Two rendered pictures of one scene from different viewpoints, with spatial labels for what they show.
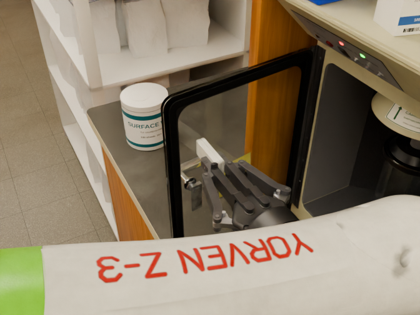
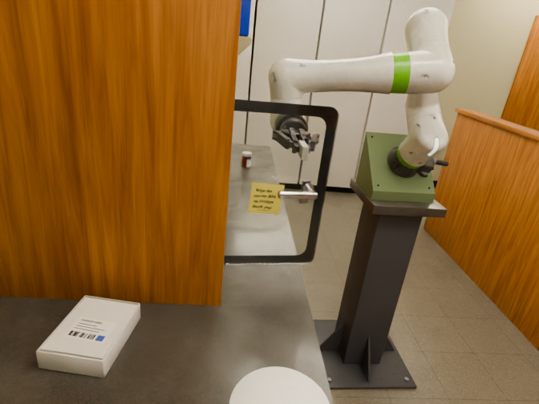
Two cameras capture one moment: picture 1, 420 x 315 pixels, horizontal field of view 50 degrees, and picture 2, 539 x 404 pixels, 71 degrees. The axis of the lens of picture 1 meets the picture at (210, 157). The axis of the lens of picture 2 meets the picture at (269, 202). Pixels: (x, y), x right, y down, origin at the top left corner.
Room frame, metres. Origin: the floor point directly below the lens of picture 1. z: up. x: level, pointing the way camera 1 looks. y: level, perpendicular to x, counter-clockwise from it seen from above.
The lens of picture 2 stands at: (1.40, 0.27, 1.51)
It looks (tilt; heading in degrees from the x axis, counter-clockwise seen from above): 23 degrees down; 202
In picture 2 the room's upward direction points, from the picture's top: 7 degrees clockwise
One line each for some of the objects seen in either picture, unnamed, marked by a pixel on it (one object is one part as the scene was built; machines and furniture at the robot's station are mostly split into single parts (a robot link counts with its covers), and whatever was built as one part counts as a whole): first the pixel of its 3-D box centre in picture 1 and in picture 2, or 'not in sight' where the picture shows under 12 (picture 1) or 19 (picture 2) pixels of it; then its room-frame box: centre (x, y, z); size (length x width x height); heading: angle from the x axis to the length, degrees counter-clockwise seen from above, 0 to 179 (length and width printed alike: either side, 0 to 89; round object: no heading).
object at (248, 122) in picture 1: (239, 165); (262, 190); (0.65, -0.05, 1.19); 0.30 x 0.01 x 0.40; 125
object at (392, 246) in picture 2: not in sight; (372, 283); (-0.30, 0.19, 0.45); 0.48 x 0.48 x 0.90; 30
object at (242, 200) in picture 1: (230, 194); not in sight; (0.48, -0.03, 1.28); 0.11 x 0.01 x 0.04; 29
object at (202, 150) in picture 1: (207, 158); not in sight; (0.56, 0.00, 1.28); 0.07 x 0.01 x 0.03; 28
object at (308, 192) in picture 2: not in sight; (297, 191); (0.63, 0.02, 1.20); 0.10 x 0.05 x 0.03; 125
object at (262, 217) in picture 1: (264, 222); not in sight; (0.42, -0.07, 1.28); 0.09 x 0.08 x 0.07; 28
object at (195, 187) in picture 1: (195, 195); not in sight; (0.58, 0.03, 1.18); 0.02 x 0.02 x 0.06; 35
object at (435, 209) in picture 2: not in sight; (395, 196); (-0.30, 0.19, 0.92); 0.32 x 0.32 x 0.04; 30
